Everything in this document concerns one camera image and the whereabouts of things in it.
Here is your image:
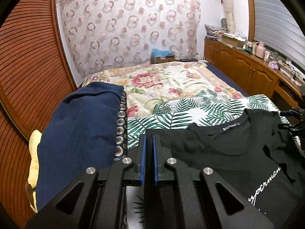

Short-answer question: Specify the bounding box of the circle print sheer curtain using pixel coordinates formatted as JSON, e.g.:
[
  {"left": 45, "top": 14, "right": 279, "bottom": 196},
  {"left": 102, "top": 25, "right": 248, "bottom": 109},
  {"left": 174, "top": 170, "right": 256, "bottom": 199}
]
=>
[{"left": 56, "top": 0, "right": 202, "bottom": 73}]

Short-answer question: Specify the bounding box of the open cardboard box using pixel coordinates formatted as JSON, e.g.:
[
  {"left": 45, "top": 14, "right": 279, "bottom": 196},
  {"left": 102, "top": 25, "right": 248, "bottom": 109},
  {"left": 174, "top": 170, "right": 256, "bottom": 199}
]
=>
[{"left": 220, "top": 33, "right": 246, "bottom": 48}]

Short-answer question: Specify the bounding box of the navy mattress cover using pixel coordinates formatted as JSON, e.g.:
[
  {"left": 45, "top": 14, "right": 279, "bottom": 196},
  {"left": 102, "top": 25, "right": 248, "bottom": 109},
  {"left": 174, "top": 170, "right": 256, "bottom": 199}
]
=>
[{"left": 205, "top": 62, "right": 250, "bottom": 96}]

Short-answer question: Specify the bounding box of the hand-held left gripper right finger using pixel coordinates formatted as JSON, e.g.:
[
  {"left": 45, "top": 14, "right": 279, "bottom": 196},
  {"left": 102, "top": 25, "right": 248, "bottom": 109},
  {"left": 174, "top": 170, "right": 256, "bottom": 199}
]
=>
[{"left": 145, "top": 134, "right": 274, "bottom": 229}]

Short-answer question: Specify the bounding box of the floral blanket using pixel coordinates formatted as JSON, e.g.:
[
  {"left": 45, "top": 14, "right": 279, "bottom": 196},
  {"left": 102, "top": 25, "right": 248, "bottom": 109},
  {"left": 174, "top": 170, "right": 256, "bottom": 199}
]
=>
[{"left": 82, "top": 61, "right": 246, "bottom": 120}]

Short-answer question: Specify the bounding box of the pink thermos jug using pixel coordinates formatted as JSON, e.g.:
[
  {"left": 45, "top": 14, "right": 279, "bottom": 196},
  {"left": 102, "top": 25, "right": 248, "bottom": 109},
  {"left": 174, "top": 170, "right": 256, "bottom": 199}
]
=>
[{"left": 255, "top": 41, "right": 265, "bottom": 58}]

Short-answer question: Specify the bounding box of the grey window blind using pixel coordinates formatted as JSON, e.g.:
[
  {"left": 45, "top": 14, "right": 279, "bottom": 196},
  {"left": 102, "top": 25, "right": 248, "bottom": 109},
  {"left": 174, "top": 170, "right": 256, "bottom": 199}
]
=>
[{"left": 251, "top": 0, "right": 305, "bottom": 65}]

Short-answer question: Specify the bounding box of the wooden window frame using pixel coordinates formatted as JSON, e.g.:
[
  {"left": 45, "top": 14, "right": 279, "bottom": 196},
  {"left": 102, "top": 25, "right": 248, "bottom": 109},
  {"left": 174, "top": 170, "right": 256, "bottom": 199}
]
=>
[{"left": 245, "top": 0, "right": 256, "bottom": 42}]

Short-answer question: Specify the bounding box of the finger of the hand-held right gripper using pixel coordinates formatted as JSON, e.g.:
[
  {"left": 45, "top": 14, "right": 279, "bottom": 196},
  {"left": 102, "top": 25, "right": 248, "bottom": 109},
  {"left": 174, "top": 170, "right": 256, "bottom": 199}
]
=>
[
  {"left": 281, "top": 108, "right": 305, "bottom": 118},
  {"left": 278, "top": 123, "right": 305, "bottom": 134}
]

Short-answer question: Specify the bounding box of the black printed t-shirt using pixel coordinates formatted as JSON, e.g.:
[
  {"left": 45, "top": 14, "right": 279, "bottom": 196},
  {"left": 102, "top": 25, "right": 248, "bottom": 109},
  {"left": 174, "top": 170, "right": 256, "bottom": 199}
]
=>
[{"left": 145, "top": 108, "right": 305, "bottom": 229}]

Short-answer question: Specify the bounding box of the yellow cloth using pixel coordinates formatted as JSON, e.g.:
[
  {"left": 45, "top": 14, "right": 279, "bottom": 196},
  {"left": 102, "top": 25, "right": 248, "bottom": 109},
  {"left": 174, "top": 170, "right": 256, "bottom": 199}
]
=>
[{"left": 28, "top": 129, "right": 43, "bottom": 214}]

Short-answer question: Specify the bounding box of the wooden sideboard cabinet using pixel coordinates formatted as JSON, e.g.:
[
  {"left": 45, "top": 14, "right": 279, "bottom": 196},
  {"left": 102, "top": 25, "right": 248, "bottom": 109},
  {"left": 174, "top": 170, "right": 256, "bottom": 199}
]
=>
[{"left": 204, "top": 38, "right": 305, "bottom": 115}]

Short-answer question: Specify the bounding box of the leaf print bed sheet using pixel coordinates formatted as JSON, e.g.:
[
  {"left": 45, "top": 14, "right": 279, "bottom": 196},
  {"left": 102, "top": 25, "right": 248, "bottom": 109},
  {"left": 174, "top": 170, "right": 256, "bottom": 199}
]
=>
[{"left": 125, "top": 89, "right": 304, "bottom": 229}]

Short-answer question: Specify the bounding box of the cardboard box with blue cloth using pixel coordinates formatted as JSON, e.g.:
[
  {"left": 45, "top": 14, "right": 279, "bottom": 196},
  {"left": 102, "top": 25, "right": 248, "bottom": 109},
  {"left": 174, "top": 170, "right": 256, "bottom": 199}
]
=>
[{"left": 150, "top": 48, "right": 175, "bottom": 64}]

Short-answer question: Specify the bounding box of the navy folded cloth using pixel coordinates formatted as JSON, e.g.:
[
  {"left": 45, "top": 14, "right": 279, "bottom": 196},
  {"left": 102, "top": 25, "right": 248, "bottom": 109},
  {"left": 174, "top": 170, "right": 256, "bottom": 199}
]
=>
[{"left": 35, "top": 82, "right": 124, "bottom": 210}]

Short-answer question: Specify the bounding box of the floral cushion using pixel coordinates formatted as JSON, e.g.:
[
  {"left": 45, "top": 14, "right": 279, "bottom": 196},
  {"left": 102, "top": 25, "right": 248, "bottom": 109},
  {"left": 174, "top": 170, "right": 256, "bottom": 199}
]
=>
[{"left": 205, "top": 24, "right": 228, "bottom": 39}]

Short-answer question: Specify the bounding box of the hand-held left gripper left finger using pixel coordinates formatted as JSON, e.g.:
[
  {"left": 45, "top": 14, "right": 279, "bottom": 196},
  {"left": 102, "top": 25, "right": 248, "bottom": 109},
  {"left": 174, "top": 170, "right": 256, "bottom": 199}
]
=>
[{"left": 25, "top": 134, "right": 146, "bottom": 229}]

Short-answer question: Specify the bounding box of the wooden slatted wardrobe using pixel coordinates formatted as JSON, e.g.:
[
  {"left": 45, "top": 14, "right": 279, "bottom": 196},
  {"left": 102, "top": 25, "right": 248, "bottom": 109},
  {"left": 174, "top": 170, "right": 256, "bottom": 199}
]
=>
[{"left": 0, "top": 0, "right": 78, "bottom": 220}]

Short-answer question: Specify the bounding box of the beige tied curtain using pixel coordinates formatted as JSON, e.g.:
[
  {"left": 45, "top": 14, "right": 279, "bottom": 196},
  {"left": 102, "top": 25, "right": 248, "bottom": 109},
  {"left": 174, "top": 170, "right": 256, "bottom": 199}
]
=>
[{"left": 212, "top": 0, "right": 236, "bottom": 35}]

